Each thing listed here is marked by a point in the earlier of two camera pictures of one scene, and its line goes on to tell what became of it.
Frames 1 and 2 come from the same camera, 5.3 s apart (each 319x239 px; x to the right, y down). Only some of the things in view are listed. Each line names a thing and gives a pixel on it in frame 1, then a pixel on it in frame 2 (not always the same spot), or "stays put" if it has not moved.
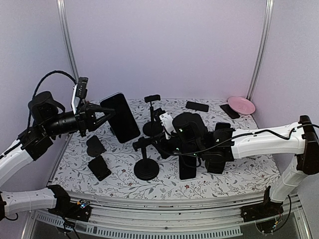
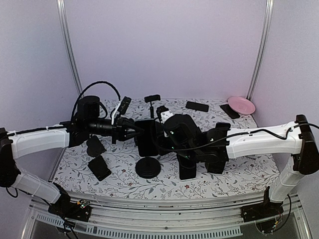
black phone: (123, 122) → (147, 142)
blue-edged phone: (215, 166) stays put
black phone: (187, 167) stays put
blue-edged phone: (220, 125) stays put
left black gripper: (85, 117) → (119, 129)
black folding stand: (95, 147) stays put
